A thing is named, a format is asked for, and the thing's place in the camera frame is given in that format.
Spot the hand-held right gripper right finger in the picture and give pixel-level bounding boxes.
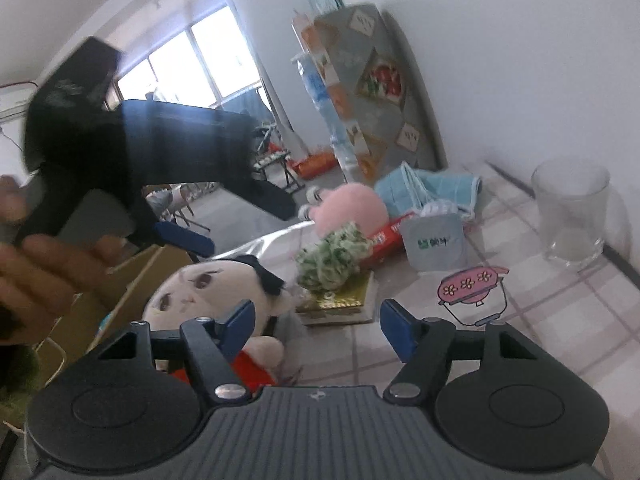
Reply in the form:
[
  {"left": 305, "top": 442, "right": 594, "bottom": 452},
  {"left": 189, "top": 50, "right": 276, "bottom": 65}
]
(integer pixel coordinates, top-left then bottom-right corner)
[{"left": 380, "top": 299, "right": 540, "bottom": 405}]

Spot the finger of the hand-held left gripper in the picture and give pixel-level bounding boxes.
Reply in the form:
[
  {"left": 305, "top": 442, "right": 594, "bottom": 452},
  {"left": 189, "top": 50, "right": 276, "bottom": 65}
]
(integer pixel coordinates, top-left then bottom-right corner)
[
  {"left": 220, "top": 172, "right": 297, "bottom": 222},
  {"left": 150, "top": 220, "right": 216, "bottom": 257}
]

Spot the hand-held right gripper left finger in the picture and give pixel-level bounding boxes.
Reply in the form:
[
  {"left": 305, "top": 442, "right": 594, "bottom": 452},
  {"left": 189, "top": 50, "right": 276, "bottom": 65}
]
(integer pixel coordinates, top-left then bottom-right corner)
[{"left": 97, "top": 300, "right": 256, "bottom": 404}]

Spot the black-haired plush doll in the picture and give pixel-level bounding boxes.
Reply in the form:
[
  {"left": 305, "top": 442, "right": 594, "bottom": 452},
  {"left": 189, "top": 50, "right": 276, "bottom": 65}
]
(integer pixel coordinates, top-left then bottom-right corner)
[{"left": 141, "top": 255, "right": 296, "bottom": 391}]

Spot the gold box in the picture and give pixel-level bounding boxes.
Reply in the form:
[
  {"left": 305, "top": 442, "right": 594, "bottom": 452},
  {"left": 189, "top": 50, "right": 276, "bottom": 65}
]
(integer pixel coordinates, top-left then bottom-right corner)
[{"left": 295, "top": 270, "right": 377, "bottom": 327}]

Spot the brown cardboard box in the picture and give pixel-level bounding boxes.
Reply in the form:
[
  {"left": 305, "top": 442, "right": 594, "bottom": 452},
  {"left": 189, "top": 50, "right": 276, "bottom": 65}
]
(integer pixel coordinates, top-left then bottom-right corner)
[{"left": 37, "top": 247, "right": 201, "bottom": 386}]

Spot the pink plush toy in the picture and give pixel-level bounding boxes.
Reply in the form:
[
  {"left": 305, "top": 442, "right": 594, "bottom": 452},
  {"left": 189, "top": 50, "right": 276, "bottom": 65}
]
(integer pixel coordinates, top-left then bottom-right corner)
[{"left": 298, "top": 182, "right": 390, "bottom": 239}]

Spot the green white scrunchie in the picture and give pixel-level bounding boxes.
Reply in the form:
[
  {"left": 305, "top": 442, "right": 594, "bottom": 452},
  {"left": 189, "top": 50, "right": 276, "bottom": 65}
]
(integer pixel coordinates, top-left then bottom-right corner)
[{"left": 295, "top": 222, "right": 374, "bottom": 294}]

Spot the red packet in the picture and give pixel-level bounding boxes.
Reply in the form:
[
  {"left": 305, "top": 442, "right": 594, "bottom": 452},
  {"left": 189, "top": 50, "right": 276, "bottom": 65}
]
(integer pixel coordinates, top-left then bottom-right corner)
[{"left": 357, "top": 211, "right": 416, "bottom": 269}]

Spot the person's left hand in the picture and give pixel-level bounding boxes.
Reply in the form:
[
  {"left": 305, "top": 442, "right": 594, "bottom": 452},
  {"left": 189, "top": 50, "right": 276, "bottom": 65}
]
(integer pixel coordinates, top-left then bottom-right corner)
[{"left": 0, "top": 176, "right": 124, "bottom": 347}]

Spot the folding stool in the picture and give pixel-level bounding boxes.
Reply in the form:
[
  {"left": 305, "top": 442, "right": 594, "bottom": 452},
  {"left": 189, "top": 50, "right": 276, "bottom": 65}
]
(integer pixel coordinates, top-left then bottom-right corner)
[{"left": 250, "top": 150, "right": 306, "bottom": 192}]

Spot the orange bag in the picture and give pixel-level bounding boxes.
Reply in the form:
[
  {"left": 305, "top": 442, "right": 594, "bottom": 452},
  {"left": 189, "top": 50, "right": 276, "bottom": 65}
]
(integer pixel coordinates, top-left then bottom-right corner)
[{"left": 292, "top": 151, "right": 336, "bottom": 179}]

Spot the small bicycle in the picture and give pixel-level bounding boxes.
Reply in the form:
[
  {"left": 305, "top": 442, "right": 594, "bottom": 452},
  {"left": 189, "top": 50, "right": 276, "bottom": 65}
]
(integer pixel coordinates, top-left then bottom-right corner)
[{"left": 252, "top": 122, "right": 281, "bottom": 154}]

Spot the small grey packet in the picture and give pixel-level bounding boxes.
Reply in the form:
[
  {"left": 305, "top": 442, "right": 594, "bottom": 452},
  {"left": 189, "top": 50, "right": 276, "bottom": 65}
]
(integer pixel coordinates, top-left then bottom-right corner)
[{"left": 400, "top": 212, "right": 469, "bottom": 272}]

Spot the large window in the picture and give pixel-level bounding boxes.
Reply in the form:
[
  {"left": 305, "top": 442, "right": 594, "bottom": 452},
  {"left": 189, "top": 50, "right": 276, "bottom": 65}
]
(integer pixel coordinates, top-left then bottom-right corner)
[{"left": 117, "top": 5, "right": 264, "bottom": 111}]

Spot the large blue water jug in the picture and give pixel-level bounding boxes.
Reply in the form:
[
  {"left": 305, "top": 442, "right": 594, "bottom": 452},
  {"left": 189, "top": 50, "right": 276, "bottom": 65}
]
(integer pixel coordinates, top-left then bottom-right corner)
[{"left": 292, "top": 55, "right": 362, "bottom": 184}]

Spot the grey curtain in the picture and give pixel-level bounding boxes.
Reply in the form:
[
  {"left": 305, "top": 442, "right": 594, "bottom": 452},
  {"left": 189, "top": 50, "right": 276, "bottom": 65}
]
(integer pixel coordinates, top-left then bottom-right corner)
[{"left": 210, "top": 0, "right": 306, "bottom": 161}]

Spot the checked tablecloth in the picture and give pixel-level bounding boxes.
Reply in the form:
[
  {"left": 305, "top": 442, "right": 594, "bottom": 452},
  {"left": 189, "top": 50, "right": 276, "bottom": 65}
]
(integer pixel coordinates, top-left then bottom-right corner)
[{"left": 200, "top": 160, "right": 640, "bottom": 403}]

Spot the rolled patterned mat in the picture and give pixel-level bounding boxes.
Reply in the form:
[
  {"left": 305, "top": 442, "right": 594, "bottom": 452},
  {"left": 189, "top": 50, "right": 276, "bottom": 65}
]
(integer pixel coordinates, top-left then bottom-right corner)
[{"left": 291, "top": 4, "right": 449, "bottom": 186}]

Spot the light blue towel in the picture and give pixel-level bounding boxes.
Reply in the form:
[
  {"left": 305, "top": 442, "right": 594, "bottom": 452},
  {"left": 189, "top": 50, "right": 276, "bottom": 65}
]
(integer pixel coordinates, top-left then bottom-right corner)
[{"left": 374, "top": 161, "right": 482, "bottom": 221}]

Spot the clear glass cup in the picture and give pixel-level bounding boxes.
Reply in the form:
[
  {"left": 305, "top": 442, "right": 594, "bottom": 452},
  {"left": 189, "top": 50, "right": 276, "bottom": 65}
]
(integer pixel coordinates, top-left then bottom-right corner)
[{"left": 531, "top": 157, "right": 629, "bottom": 274}]

